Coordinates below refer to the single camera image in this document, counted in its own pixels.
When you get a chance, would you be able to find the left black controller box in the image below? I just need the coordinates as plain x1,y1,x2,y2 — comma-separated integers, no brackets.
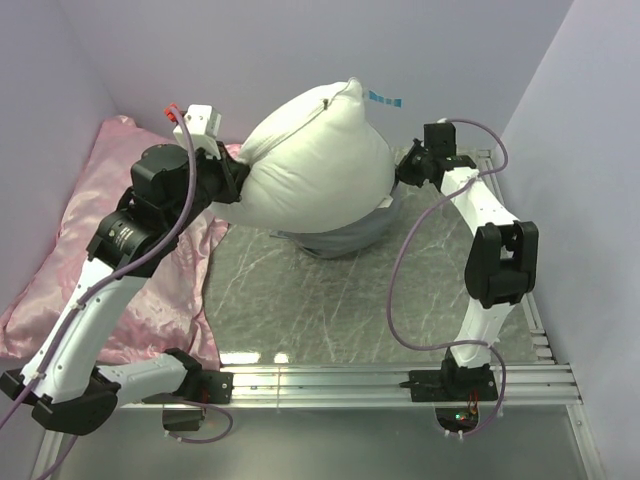
161,405,205,432

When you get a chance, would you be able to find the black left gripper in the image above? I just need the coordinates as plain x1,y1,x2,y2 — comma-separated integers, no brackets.
166,139,249,235

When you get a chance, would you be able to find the grey pillowcase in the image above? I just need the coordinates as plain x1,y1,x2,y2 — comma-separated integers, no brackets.
270,184,402,259

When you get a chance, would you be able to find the aluminium mounting rail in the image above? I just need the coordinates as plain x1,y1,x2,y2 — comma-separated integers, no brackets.
53,362,584,412

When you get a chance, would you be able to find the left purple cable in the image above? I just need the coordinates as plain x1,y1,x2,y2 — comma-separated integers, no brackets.
0,107,234,480

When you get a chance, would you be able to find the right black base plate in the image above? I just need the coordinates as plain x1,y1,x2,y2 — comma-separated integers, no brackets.
399,369,498,403

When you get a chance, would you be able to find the right controller board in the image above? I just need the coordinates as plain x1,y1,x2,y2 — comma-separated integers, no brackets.
435,406,480,436

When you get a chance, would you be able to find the pink floral pillow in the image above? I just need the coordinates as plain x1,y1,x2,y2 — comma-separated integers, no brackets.
1,115,229,370

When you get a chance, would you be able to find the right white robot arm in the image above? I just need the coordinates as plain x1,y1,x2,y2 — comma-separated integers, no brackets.
396,119,539,402

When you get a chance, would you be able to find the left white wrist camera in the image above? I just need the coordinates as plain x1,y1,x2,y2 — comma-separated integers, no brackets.
164,104,222,158

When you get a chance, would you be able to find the white pillow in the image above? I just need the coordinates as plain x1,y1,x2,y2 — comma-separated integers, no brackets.
210,77,395,233

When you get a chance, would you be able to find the blue tape strip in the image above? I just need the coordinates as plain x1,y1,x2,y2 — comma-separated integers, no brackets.
367,90,403,108

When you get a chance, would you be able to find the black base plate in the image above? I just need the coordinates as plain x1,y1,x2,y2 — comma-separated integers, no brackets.
142,369,234,405
399,369,498,403

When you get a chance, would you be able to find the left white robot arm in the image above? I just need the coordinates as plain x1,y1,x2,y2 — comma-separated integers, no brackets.
1,142,250,436

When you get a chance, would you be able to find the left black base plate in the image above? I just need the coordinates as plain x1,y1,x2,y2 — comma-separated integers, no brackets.
142,369,234,405

